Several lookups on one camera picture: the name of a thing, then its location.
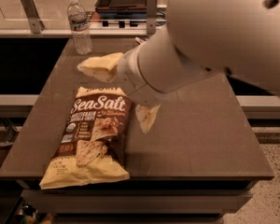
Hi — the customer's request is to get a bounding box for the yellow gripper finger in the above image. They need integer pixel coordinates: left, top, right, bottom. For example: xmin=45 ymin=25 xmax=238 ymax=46
xmin=135 ymin=105 xmax=160 ymax=133
xmin=77 ymin=52 xmax=123 ymax=82

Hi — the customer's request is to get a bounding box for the brown sea salt chip bag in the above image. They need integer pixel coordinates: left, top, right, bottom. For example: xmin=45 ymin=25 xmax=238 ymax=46
xmin=40 ymin=87 xmax=133 ymax=189

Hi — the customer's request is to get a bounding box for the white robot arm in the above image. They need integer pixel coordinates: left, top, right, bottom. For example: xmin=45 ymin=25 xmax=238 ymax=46
xmin=77 ymin=0 xmax=280 ymax=132

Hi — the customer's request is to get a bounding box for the clear plastic water bottle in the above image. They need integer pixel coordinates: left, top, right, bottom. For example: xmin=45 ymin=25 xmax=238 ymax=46
xmin=67 ymin=0 xmax=92 ymax=55

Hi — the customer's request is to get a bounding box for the left metal railing bracket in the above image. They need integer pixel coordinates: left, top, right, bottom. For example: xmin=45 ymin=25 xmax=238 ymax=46
xmin=21 ymin=0 xmax=45 ymax=34

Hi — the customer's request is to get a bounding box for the metal railing bracket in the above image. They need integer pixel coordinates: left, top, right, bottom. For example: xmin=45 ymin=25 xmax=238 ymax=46
xmin=147 ymin=0 xmax=157 ymax=35
xmin=21 ymin=0 xmax=45 ymax=34

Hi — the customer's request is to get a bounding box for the middle metal railing bracket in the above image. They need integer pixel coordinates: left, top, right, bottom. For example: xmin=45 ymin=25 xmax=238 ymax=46
xmin=147 ymin=0 xmax=157 ymax=35

